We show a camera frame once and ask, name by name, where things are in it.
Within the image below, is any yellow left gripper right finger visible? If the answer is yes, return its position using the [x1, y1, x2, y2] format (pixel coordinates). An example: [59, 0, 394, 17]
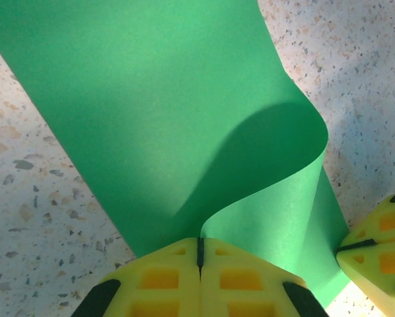
[199, 236, 329, 317]

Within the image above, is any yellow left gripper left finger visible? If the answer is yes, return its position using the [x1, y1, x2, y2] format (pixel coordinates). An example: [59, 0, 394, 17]
[71, 236, 202, 317]

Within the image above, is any green paper sheet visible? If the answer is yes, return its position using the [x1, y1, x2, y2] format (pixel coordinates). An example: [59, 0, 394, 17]
[0, 0, 350, 310]

